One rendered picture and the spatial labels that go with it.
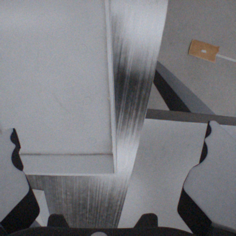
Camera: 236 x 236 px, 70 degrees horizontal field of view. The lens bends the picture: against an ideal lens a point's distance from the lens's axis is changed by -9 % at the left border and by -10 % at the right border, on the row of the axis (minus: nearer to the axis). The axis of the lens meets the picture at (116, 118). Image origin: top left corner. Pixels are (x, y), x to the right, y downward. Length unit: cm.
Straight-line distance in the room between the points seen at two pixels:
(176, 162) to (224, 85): 102
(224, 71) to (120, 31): 109
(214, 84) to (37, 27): 115
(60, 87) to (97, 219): 32
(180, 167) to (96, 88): 21
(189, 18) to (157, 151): 93
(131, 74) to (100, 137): 11
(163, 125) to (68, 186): 22
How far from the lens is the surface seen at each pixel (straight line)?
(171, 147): 32
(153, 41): 25
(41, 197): 40
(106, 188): 38
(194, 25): 116
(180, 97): 47
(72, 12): 25
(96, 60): 25
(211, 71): 125
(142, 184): 37
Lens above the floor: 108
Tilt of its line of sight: 63 degrees down
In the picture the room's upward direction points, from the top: 180 degrees counter-clockwise
